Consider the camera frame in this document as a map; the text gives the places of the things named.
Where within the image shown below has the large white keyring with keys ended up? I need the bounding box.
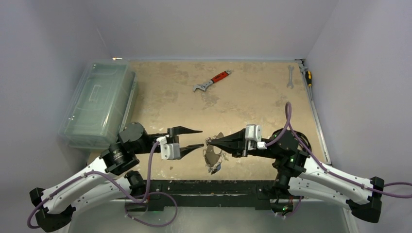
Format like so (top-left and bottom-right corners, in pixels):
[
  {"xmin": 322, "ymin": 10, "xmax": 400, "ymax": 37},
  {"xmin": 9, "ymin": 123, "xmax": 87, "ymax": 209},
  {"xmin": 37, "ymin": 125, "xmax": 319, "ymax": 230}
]
[{"xmin": 203, "ymin": 132, "xmax": 229, "ymax": 175}]

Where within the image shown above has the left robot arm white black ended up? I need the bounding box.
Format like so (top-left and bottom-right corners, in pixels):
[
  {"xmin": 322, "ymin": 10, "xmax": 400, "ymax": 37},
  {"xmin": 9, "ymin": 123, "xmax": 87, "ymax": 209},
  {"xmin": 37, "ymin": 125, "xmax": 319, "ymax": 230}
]
[{"xmin": 27, "ymin": 122, "xmax": 200, "ymax": 233}]

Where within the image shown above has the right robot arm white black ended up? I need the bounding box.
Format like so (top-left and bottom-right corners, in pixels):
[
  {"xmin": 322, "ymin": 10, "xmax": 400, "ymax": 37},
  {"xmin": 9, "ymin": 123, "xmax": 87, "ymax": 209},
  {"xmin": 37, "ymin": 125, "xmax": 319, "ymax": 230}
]
[{"xmin": 207, "ymin": 129, "xmax": 384, "ymax": 223}]

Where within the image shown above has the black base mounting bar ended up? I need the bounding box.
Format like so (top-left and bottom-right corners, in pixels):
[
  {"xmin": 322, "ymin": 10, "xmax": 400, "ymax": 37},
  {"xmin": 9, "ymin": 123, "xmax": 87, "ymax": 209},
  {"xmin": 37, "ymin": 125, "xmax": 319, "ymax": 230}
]
[{"xmin": 114, "ymin": 179, "xmax": 305, "ymax": 212}]

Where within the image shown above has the silver open end wrench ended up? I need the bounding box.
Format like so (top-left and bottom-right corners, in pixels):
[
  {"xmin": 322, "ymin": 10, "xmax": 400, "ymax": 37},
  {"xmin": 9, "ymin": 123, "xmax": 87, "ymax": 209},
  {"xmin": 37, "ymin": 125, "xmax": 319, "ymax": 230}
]
[{"xmin": 286, "ymin": 65, "xmax": 294, "ymax": 89}]

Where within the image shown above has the clear plastic storage box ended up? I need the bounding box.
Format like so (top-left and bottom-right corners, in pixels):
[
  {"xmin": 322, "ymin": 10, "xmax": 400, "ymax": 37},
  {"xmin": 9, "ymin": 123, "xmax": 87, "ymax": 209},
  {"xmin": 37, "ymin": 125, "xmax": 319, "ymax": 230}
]
[{"xmin": 59, "ymin": 60, "xmax": 136, "ymax": 150}]

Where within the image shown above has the yellow black screwdriver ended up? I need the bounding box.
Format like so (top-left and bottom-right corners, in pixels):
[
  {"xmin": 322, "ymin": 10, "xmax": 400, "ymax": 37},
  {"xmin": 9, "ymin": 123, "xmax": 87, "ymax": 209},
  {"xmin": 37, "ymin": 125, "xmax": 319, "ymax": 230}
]
[{"xmin": 305, "ymin": 70, "xmax": 312, "ymax": 88}]

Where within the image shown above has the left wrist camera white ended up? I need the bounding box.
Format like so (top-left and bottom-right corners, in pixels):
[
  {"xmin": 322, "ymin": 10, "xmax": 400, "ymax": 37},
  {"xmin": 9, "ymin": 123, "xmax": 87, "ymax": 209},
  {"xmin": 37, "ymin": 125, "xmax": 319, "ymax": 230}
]
[{"xmin": 156, "ymin": 135, "xmax": 182, "ymax": 160}]

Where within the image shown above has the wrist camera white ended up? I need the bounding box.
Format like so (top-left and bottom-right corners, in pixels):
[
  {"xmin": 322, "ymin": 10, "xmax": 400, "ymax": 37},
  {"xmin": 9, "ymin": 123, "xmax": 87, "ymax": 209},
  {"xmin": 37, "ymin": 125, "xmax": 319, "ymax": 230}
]
[
  {"xmin": 244, "ymin": 124, "xmax": 267, "ymax": 150},
  {"xmin": 156, "ymin": 135, "xmax": 182, "ymax": 160}
]

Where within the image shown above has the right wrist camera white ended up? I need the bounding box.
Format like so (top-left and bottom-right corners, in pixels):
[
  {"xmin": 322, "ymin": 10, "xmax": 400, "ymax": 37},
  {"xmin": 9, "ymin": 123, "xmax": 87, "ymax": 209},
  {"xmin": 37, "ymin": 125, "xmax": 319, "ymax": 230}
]
[{"xmin": 244, "ymin": 124, "xmax": 267, "ymax": 150}]

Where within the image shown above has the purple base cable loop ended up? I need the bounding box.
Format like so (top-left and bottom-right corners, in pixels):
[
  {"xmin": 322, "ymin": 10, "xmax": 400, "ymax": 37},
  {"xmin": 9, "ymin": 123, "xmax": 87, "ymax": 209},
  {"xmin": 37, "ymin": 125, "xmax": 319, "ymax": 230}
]
[{"xmin": 124, "ymin": 192, "xmax": 178, "ymax": 228}]

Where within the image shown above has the red handled adjustable wrench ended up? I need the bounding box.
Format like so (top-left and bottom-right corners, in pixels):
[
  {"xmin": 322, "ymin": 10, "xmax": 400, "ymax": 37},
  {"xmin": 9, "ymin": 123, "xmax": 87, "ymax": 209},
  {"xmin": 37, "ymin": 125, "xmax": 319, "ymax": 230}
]
[{"xmin": 193, "ymin": 70, "xmax": 232, "ymax": 92}]

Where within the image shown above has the black cable bundle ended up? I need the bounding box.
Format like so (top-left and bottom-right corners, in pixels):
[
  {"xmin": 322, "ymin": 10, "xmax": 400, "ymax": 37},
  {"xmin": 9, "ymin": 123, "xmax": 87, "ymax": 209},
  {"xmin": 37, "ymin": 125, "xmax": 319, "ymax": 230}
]
[{"xmin": 290, "ymin": 130, "xmax": 312, "ymax": 152}]

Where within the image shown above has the aluminium frame rail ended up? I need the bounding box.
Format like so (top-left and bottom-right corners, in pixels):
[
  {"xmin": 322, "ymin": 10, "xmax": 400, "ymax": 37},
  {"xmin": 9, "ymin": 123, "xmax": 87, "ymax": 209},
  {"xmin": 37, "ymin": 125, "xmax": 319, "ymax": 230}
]
[{"xmin": 295, "ymin": 59, "xmax": 351, "ymax": 203}]

